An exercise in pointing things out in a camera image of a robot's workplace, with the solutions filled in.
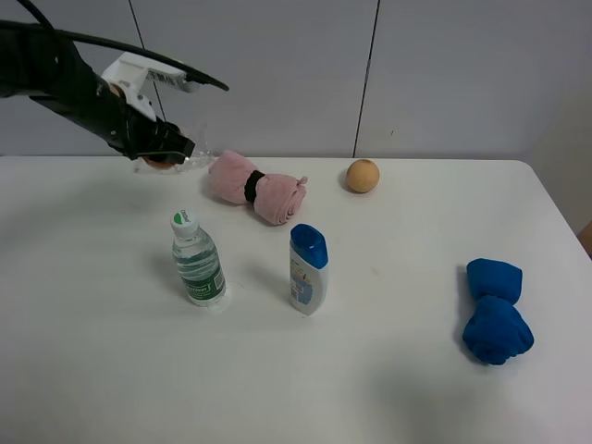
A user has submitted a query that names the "black cable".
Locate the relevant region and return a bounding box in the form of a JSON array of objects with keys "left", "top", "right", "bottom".
[{"left": 17, "top": 0, "right": 230, "bottom": 93}]

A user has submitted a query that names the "pink rolled towel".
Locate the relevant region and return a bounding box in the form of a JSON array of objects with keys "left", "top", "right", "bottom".
[{"left": 208, "top": 151, "right": 308, "bottom": 226}]

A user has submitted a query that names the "clear plastic box with bread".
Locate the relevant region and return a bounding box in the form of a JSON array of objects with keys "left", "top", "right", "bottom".
[{"left": 133, "top": 123, "right": 216, "bottom": 175}]

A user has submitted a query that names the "tan wooden ball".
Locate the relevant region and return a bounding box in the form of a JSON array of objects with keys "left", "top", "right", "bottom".
[{"left": 346, "top": 159, "right": 380, "bottom": 193}]

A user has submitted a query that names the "white blue shampoo bottle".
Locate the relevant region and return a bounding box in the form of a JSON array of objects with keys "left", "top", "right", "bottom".
[{"left": 290, "top": 224, "right": 329, "bottom": 316}]

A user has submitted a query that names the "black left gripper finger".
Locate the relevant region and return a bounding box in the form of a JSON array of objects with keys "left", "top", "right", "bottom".
[
  {"left": 155, "top": 120, "right": 194, "bottom": 155},
  {"left": 135, "top": 150, "right": 185, "bottom": 162}
]

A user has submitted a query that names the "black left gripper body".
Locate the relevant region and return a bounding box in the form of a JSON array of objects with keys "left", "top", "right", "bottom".
[{"left": 27, "top": 76, "right": 161, "bottom": 161}]

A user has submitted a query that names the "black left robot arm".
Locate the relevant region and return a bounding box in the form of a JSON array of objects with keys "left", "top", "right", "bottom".
[{"left": 1, "top": 25, "right": 195, "bottom": 164}]

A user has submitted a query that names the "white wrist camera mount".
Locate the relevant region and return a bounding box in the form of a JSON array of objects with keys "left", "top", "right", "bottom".
[{"left": 102, "top": 52, "right": 199, "bottom": 122}]

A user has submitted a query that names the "blue rolled towel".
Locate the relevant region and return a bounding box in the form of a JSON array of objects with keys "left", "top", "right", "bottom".
[{"left": 462, "top": 258, "right": 535, "bottom": 365}]

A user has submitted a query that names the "clear water bottle green label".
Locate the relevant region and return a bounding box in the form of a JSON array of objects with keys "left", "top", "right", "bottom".
[{"left": 170, "top": 210, "right": 226, "bottom": 307}]

